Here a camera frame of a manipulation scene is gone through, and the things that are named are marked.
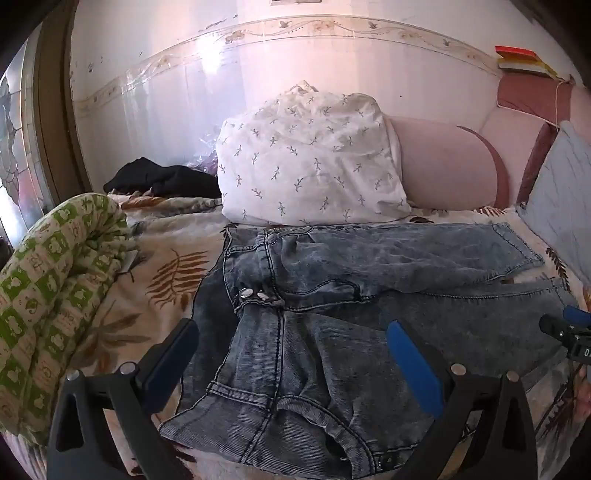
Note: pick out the pink padded headboard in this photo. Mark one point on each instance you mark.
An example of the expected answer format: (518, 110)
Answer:
(517, 124)

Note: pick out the light blue pillow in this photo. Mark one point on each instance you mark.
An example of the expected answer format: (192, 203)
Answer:
(561, 198)

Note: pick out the white leaf-print pillow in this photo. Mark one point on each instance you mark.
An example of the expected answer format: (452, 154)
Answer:
(309, 161)

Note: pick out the pink bolster cushion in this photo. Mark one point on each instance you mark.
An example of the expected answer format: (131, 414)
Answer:
(443, 161)

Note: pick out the grey-blue denim pants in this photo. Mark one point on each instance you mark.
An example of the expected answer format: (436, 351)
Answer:
(323, 323)

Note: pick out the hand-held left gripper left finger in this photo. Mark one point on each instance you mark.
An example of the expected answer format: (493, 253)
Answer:
(168, 364)

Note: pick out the stack of books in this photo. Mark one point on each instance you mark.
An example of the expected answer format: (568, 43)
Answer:
(521, 59)

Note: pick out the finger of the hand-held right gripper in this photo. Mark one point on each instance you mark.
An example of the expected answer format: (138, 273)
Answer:
(577, 314)
(554, 326)

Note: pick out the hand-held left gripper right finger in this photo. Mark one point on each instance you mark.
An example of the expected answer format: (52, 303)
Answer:
(415, 364)

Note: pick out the stained glass window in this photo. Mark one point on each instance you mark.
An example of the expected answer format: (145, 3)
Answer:
(14, 152)

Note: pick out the black cloth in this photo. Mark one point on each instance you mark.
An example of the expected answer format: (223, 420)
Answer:
(161, 177)

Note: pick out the green checked quilt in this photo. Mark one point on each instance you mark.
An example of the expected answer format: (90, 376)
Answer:
(55, 286)

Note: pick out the wooden window frame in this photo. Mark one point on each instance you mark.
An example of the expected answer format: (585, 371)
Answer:
(55, 110)

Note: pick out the cream leaf-print blanket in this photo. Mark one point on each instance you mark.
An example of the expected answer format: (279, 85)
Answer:
(157, 272)

